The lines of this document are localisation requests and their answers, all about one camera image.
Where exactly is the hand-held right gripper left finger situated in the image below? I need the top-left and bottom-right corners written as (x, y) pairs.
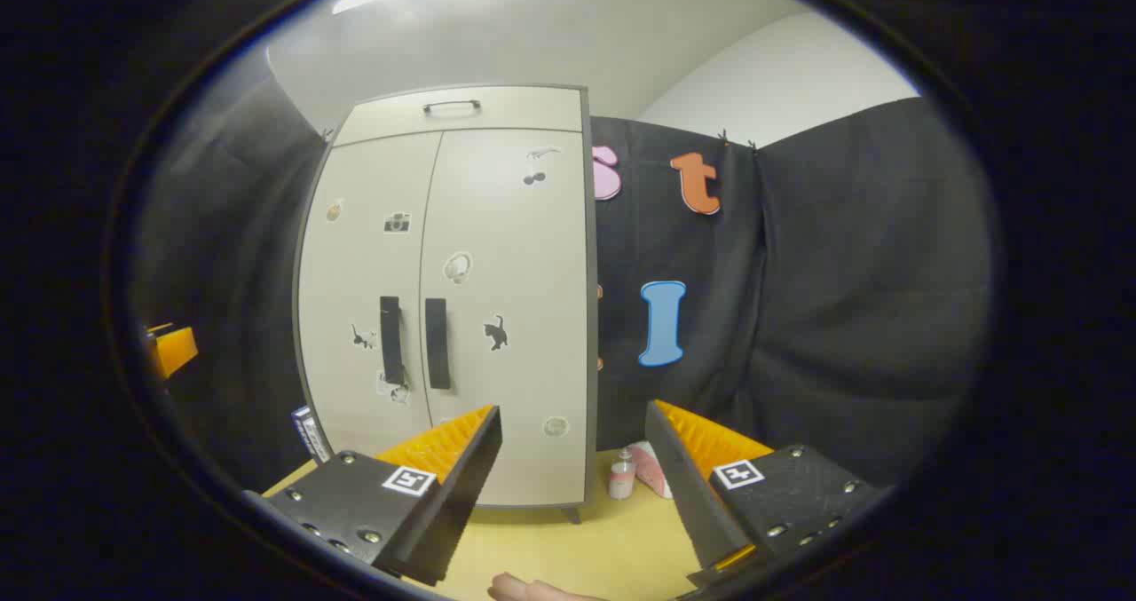
top-left (244, 404), bottom-right (503, 589)

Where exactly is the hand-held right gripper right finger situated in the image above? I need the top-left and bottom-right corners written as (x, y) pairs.
top-left (643, 399), bottom-right (888, 589)

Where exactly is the cabinet door with camera sticker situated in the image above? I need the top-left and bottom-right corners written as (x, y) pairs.
top-left (296, 132), bottom-right (443, 464)

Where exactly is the beige double-door shoe cabinet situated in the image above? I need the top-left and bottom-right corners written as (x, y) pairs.
top-left (293, 83), bottom-right (600, 524)

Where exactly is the cabinet door with headphone sticker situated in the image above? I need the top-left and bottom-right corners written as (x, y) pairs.
top-left (419, 126), bottom-right (588, 506)

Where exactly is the pink and white object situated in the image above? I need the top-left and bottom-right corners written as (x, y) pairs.
top-left (628, 441), bottom-right (675, 500)

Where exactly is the small pink and white bottle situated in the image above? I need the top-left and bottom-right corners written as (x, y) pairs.
top-left (609, 447), bottom-right (636, 501)

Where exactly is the black backdrop cloth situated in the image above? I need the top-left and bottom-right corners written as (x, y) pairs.
top-left (590, 95), bottom-right (995, 486)
top-left (133, 51), bottom-right (331, 495)

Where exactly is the small blue and white box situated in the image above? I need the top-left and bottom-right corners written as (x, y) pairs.
top-left (291, 406), bottom-right (331, 462)

